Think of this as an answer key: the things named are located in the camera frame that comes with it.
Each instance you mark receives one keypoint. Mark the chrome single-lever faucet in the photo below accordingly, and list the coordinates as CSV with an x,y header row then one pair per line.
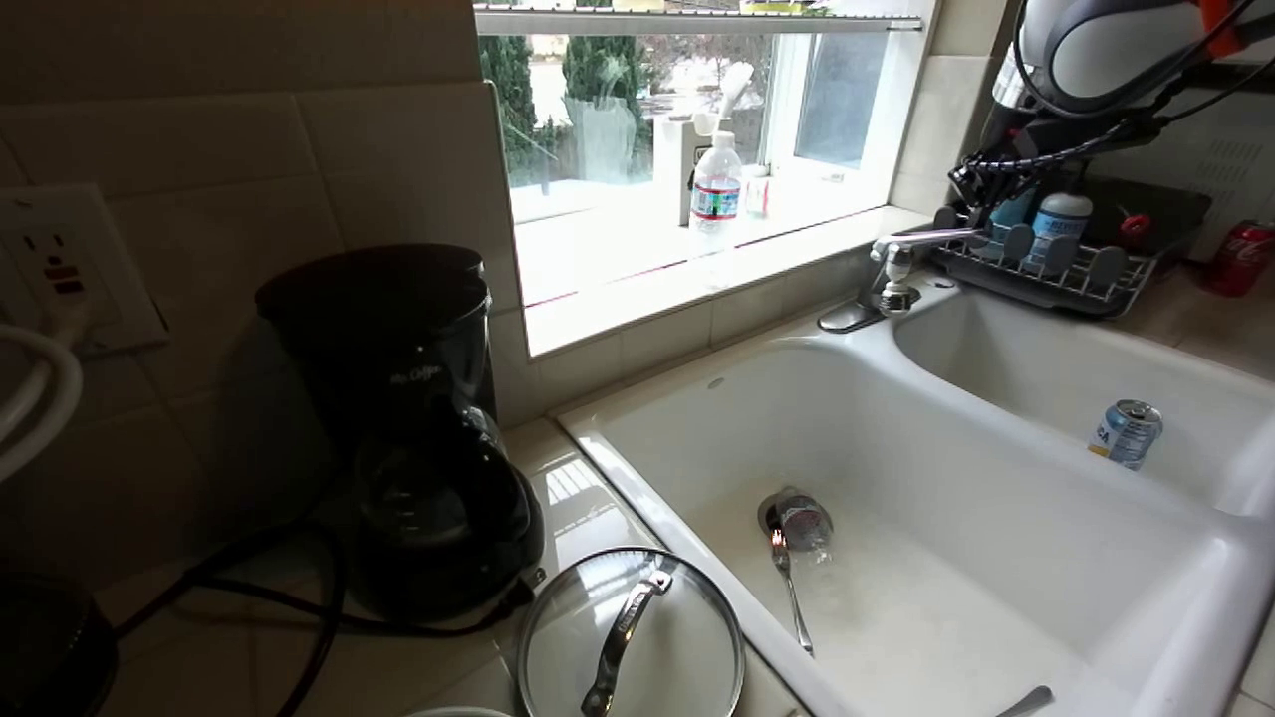
x,y
893,286

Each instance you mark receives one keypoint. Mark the glass pot lid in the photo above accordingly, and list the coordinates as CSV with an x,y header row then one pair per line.
x,y
692,652

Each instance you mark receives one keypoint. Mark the long metal spoon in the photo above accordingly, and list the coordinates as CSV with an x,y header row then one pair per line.
x,y
794,604

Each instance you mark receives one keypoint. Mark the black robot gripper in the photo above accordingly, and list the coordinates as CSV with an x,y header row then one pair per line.
x,y
1021,113

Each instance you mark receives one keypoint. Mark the white wall outlet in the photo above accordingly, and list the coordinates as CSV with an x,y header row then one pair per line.
x,y
53,251

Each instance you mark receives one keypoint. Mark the metal sink drain strainer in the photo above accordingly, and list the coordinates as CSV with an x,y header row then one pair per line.
x,y
810,521

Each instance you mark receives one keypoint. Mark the black coffee maker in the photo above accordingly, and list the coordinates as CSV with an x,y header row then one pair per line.
x,y
411,502

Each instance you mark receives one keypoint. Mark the sink drain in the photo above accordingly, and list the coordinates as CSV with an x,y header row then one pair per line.
x,y
1124,433

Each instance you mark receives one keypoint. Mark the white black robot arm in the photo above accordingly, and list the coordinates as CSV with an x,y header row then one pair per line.
x,y
1117,44

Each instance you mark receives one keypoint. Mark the blue plastic container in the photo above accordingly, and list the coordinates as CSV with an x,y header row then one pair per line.
x,y
1013,217

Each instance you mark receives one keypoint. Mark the clear plastic water bottle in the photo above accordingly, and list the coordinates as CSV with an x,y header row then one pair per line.
x,y
717,186

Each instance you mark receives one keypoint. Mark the red cup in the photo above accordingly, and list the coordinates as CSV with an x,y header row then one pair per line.
x,y
1240,259

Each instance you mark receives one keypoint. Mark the white double basin sink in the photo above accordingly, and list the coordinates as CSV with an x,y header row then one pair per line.
x,y
1009,558

